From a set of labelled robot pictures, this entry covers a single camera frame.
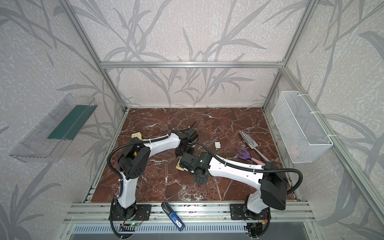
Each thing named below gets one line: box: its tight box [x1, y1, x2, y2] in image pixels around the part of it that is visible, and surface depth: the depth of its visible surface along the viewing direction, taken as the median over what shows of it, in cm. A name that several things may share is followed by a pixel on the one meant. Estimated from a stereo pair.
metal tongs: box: [239, 130, 269, 163], surface depth 101 cm
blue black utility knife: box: [161, 201, 186, 232], surface depth 70 cm
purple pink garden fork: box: [235, 146, 266, 166], surface depth 96 cm
